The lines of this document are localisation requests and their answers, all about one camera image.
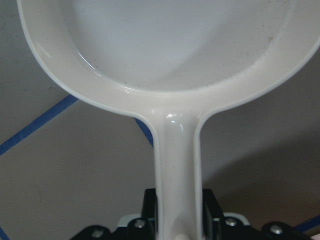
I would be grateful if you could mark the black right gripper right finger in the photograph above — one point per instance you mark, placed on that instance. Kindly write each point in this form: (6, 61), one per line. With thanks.
(212, 211)

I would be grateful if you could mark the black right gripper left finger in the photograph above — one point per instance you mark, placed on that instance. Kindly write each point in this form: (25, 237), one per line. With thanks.
(149, 209)

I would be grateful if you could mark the white plastic dustpan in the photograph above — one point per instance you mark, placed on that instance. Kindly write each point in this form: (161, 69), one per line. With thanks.
(171, 64)

